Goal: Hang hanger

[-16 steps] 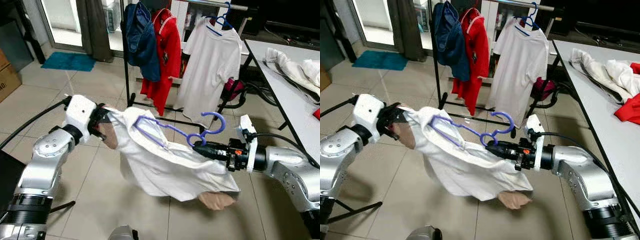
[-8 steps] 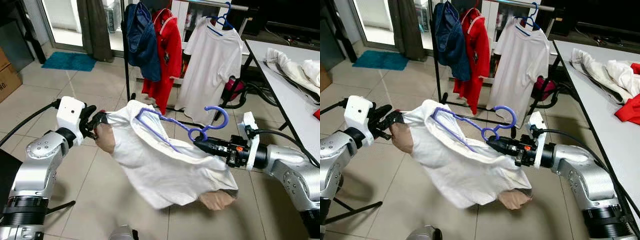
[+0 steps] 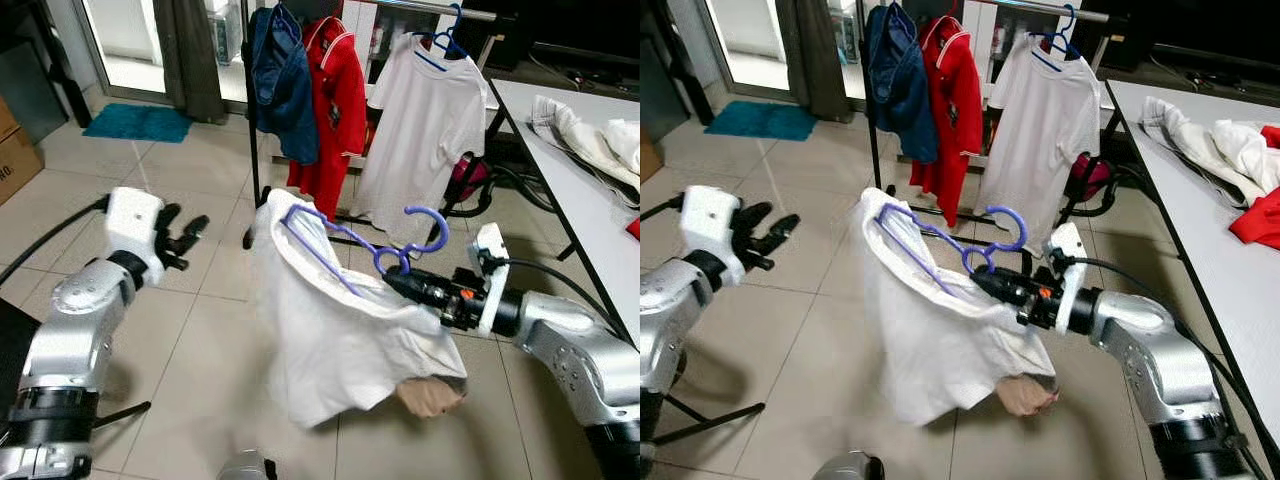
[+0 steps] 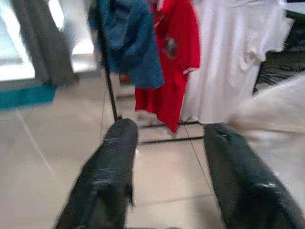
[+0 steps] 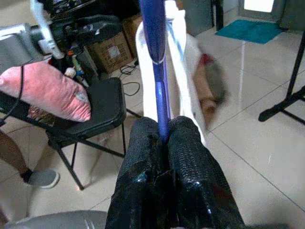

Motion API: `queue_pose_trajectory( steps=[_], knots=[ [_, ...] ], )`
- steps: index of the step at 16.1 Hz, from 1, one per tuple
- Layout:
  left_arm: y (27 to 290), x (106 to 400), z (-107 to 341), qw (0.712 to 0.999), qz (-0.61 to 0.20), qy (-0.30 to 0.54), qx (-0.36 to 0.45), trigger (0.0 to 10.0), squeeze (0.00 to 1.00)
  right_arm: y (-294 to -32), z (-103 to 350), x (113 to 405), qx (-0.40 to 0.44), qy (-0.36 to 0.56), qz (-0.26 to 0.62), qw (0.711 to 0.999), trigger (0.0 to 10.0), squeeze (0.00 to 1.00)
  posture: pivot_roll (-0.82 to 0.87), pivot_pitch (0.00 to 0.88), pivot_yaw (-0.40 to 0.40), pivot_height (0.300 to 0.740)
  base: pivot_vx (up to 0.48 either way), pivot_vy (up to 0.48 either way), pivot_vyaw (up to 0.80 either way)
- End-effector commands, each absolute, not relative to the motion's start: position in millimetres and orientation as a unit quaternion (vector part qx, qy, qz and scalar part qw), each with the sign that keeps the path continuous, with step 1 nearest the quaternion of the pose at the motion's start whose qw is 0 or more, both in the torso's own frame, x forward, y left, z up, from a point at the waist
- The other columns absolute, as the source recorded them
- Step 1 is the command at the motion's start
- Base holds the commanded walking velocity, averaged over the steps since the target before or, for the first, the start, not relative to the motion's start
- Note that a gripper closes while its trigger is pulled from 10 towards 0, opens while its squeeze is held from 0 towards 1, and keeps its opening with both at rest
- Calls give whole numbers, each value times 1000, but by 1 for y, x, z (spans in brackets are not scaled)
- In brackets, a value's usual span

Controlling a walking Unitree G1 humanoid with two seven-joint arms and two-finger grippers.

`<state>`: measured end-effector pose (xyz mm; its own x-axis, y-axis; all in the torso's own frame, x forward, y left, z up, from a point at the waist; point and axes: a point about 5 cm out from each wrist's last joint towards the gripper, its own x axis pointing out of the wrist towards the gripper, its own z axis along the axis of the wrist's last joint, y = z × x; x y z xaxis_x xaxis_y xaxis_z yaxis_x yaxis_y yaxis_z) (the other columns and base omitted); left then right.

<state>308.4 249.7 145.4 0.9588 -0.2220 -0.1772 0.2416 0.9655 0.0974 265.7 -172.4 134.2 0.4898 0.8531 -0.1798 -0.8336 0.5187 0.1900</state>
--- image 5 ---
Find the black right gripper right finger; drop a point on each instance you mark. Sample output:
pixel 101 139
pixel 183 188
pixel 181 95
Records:
pixel 188 152

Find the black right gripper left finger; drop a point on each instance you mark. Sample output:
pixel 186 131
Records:
pixel 143 152

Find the cream white stitched garment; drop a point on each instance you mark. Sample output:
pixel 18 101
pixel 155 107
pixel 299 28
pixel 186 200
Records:
pixel 146 78

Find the purple plastic hanger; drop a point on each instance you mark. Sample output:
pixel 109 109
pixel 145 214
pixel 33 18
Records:
pixel 158 35

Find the brown grey rolled cloth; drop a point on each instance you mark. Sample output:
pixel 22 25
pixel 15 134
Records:
pixel 209 95

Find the black folding chair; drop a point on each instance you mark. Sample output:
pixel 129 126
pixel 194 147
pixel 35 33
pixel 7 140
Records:
pixel 104 102

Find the grey shoe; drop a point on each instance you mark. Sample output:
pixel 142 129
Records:
pixel 44 177

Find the cardboard box white label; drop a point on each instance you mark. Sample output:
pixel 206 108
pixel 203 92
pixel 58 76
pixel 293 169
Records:
pixel 112 52

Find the pink pillow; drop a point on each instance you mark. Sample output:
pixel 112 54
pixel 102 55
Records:
pixel 47 88

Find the plain cardboard box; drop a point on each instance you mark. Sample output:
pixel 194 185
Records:
pixel 131 31

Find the person bare leg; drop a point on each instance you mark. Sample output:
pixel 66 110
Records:
pixel 12 152

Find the teal floor mat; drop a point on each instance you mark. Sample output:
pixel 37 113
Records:
pixel 250 32

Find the black bag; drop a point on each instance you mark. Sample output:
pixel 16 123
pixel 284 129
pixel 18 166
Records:
pixel 90 23

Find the black silver clothes rack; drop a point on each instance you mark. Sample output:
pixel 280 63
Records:
pixel 297 64

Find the white plastic device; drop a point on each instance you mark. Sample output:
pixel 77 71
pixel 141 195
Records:
pixel 45 28

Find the glass balcony door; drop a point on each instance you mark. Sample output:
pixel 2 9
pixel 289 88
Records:
pixel 258 4

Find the grey metal case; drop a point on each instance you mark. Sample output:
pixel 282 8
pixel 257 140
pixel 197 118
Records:
pixel 16 47

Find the grey curtain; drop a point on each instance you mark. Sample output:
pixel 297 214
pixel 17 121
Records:
pixel 293 14

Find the black door frame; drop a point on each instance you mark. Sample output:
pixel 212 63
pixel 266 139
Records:
pixel 217 14

